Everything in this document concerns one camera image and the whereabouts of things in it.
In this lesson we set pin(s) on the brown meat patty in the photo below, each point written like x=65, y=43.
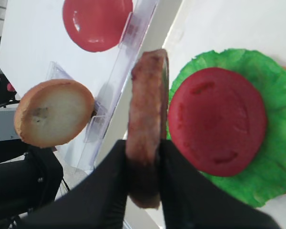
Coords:
x=147, y=126

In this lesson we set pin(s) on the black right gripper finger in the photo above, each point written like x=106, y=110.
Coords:
x=190, y=201

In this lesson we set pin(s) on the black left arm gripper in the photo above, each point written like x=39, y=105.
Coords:
x=30, y=178

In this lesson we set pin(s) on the red tomato slice in holder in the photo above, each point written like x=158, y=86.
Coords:
x=96, y=25

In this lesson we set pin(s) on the clear holder rail, top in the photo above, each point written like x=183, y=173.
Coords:
x=82, y=151

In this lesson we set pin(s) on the tan bun slice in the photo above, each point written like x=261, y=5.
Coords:
x=53, y=112

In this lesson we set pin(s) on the red tomato slice on lettuce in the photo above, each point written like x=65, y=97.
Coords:
x=217, y=120

